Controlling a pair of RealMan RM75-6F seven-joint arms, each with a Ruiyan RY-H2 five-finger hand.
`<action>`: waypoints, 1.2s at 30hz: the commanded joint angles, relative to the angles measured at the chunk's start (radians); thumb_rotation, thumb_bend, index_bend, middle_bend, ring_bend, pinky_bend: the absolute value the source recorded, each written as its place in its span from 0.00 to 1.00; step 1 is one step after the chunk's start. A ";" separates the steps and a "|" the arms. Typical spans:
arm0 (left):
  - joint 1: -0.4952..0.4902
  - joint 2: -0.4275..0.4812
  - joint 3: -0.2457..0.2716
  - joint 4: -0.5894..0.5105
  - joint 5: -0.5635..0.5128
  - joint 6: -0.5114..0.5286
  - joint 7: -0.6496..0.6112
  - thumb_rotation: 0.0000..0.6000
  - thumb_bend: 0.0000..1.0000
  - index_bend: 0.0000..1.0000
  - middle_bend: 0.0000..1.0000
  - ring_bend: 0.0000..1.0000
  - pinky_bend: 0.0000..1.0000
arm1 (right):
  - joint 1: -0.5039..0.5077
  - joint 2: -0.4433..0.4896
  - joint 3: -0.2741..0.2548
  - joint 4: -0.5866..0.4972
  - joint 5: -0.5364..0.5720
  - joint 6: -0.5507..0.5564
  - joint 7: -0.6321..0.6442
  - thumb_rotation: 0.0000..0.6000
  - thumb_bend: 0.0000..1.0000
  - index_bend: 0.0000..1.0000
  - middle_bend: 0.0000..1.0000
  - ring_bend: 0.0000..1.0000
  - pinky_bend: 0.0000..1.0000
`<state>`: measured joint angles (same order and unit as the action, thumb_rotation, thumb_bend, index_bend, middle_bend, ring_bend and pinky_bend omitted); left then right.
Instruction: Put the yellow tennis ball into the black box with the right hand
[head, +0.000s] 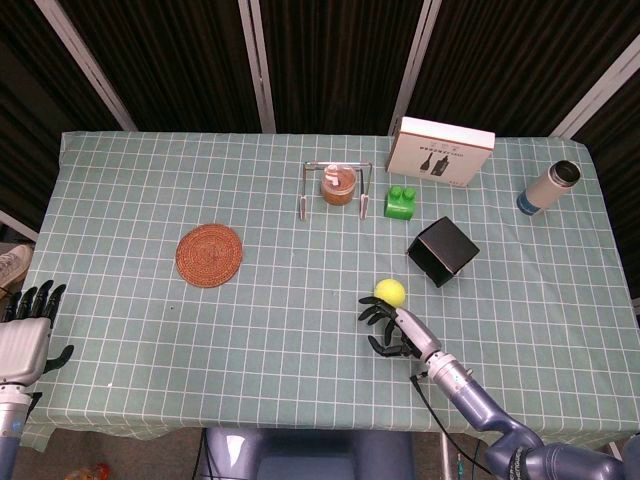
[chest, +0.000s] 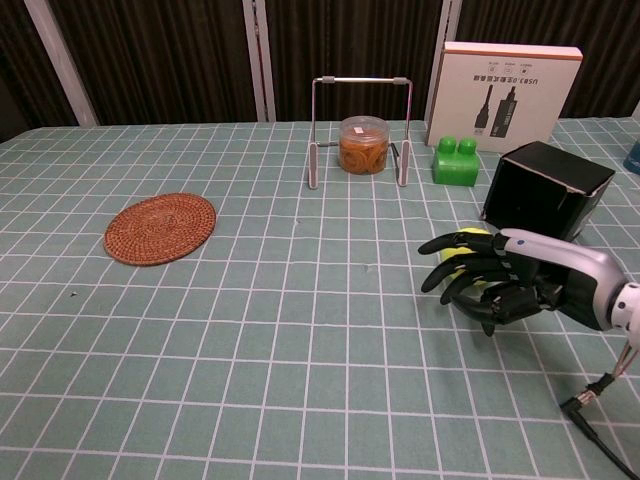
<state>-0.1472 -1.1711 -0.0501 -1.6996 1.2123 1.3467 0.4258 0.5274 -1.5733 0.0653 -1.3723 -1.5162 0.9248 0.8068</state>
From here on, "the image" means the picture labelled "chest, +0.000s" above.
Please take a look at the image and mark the green toy building block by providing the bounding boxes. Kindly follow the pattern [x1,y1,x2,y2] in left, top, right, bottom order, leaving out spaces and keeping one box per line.
[432,136,480,188]

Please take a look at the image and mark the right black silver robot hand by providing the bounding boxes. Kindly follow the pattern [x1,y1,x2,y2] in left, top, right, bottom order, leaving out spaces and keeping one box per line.
[418,228,629,337]

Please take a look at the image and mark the white product box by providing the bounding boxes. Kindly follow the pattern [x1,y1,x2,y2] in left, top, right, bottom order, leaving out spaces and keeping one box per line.
[425,41,584,154]

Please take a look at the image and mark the black cable with connector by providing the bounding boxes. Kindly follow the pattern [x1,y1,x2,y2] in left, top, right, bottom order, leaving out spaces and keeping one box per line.
[558,338,640,480]

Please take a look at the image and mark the black open cardboard box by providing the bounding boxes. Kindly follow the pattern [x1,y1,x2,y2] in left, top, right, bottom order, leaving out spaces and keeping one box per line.
[479,140,616,242]

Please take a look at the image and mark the yellow tennis ball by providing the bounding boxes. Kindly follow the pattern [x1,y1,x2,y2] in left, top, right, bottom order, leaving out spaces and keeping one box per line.
[437,226,496,294]

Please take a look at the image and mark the round woven brown coaster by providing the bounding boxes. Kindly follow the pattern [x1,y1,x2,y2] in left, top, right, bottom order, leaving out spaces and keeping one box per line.
[103,192,218,268]

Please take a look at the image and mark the green checked tablecloth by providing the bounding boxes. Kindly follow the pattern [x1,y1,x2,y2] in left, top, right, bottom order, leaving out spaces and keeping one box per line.
[0,117,640,480]

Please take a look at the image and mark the metal wire stand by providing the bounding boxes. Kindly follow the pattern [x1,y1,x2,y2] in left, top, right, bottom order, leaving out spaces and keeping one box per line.
[305,75,414,192]

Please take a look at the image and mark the clear plastic jar brown contents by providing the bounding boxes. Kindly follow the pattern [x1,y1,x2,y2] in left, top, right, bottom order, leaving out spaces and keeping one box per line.
[338,115,390,176]

